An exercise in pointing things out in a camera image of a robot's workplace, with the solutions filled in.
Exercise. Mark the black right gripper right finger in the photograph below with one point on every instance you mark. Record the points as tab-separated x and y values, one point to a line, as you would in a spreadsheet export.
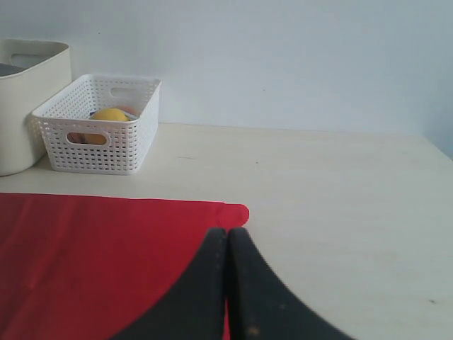
259	305

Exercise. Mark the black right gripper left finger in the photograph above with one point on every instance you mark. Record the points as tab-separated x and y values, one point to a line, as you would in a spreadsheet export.
194	306

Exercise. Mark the red toy sausage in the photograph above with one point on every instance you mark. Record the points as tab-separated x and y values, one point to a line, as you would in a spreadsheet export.
76	138

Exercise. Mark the yellow lemon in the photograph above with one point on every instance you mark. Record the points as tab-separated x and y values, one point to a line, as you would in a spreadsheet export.
106	114

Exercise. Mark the stainless steel cup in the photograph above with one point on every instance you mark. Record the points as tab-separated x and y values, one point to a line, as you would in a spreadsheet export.
8	69

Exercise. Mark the red tablecloth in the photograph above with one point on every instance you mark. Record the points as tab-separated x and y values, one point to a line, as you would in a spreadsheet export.
84	267

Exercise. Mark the white perforated basket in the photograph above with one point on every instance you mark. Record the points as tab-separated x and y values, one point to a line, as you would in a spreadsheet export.
127	142

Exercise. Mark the cream plastic bin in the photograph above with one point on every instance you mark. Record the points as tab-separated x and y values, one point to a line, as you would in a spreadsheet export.
47	71

